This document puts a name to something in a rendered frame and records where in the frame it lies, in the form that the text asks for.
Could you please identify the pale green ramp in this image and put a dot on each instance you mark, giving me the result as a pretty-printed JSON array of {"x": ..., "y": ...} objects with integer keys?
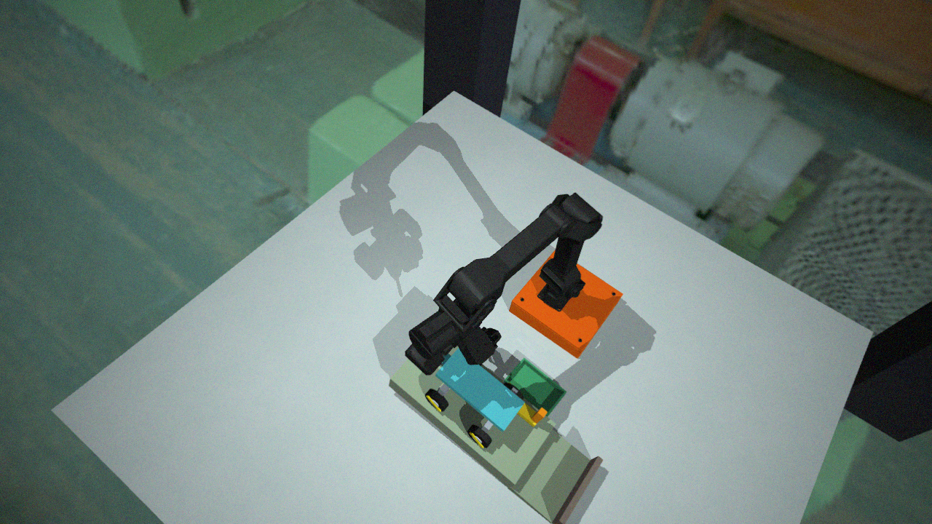
[{"x": 535, "y": 463}]

